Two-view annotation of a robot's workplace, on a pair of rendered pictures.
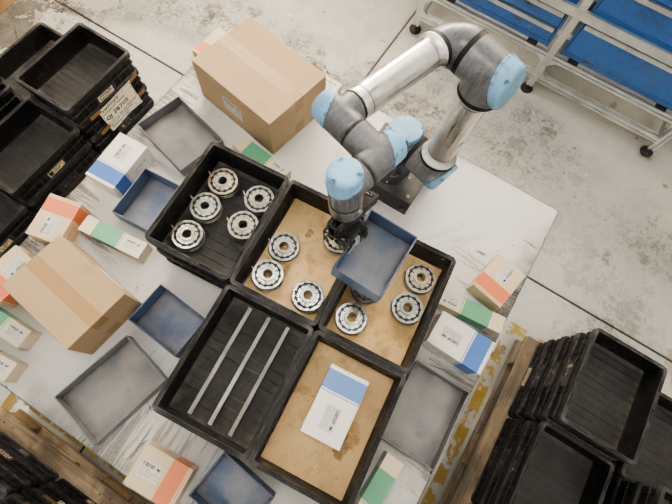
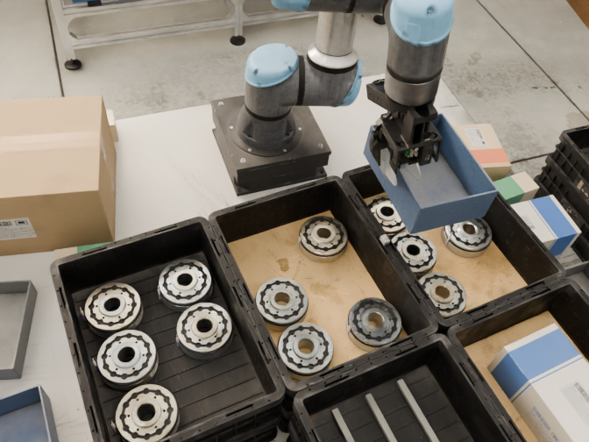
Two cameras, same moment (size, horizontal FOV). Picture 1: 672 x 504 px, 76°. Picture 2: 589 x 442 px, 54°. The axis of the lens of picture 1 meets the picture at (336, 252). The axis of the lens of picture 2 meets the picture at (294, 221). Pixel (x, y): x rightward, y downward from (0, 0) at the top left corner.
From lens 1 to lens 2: 0.68 m
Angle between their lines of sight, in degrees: 28
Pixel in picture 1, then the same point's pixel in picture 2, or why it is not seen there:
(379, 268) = (440, 183)
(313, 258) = (322, 283)
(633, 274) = (486, 110)
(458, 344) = (533, 225)
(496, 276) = (473, 145)
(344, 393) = (555, 360)
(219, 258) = (221, 400)
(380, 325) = (467, 275)
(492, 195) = not seen: hidden behind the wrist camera
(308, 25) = not seen: outside the picture
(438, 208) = (346, 144)
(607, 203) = not seen: hidden behind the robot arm
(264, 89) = (42, 160)
